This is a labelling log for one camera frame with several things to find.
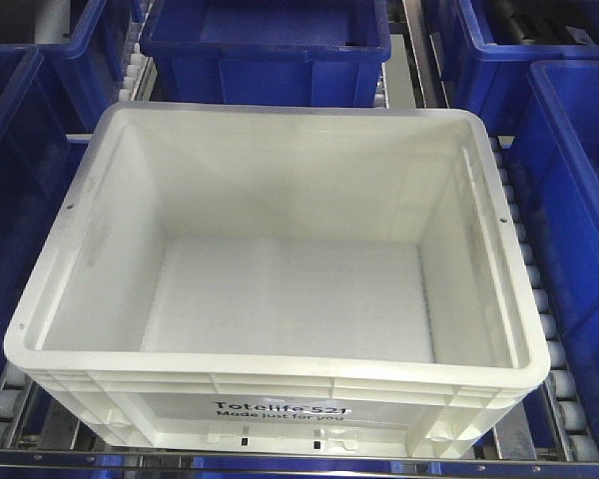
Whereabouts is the white plastic tote bin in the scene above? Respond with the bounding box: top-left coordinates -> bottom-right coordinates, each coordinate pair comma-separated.
4,102 -> 550,458

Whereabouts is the blue bin behind tote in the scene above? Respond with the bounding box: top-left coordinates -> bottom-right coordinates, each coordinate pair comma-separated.
140,1 -> 391,108

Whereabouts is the blue bin far left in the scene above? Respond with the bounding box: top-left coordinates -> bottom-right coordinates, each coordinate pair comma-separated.
0,1 -> 142,133

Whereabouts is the blue bin far right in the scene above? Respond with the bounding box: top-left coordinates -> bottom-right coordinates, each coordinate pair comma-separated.
437,1 -> 599,136

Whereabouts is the blue bin right shelf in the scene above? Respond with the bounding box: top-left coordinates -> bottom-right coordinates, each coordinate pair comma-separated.
505,60 -> 599,448

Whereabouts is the blue bin shelf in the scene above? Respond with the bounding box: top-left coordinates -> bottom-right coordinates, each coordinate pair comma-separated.
505,60 -> 599,448
0,47 -> 96,425

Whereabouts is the blue bin left shelf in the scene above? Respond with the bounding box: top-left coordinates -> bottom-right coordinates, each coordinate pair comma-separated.
0,47 -> 96,425

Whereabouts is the metal shelf front bar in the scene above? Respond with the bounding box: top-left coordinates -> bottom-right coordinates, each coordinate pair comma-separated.
0,449 -> 599,478

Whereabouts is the right roller track rail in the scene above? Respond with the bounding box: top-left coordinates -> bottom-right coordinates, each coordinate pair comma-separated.
490,136 -> 599,462

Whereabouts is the roller track rail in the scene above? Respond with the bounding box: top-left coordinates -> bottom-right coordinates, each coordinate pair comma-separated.
490,136 -> 599,462
0,362 -> 34,449

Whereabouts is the left roller track rail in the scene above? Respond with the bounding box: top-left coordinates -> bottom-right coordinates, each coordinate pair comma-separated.
0,362 -> 34,449

